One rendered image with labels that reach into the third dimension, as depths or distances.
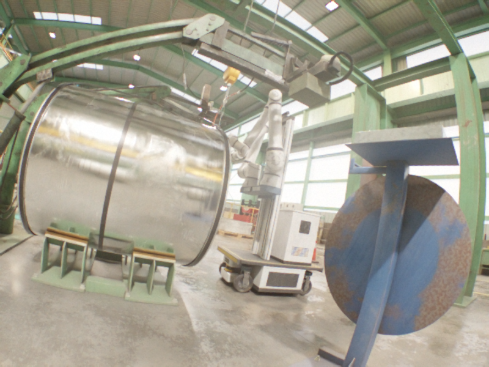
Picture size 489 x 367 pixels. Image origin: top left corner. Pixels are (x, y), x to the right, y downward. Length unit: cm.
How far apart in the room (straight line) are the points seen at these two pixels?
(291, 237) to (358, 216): 137
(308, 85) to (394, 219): 92
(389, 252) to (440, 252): 21
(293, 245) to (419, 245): 162
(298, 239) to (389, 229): 160
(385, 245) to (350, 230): 23
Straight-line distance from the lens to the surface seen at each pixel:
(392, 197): 101
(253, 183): 271
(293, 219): 244
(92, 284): 173
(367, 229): 113
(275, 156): 213
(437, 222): 104
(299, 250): 252
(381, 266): 100
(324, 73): 163
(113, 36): 187
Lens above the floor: 69
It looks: 7 degrees up
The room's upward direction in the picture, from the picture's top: 12 degrees clockwise
